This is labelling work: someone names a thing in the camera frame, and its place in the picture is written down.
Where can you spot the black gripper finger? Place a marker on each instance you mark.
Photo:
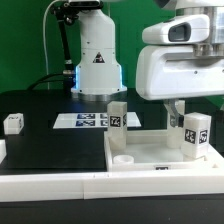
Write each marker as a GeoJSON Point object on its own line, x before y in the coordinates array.
{"type": "Point", "coordinates": [175, 118]}

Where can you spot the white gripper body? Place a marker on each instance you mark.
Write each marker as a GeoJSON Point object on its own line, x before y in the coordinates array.
{"type": "Point", "coordinates": [168, 67]}

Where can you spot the white square tabletop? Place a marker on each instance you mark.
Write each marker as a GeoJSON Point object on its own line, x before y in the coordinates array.
{"type": "Point", "coordinates": [147, 150]}

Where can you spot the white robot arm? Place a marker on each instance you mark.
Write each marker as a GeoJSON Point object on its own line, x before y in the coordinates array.
{"type": "Point", "coordinates": [98, 75]}

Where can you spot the white marker tag sheet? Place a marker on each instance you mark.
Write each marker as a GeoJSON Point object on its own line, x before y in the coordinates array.
{"type": "Point", "coordinates": [81, 120]}

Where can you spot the white U-shaped obstacle wall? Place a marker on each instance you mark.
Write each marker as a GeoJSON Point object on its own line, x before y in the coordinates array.
{"type": "Point", "coordinates": [94, 185]}

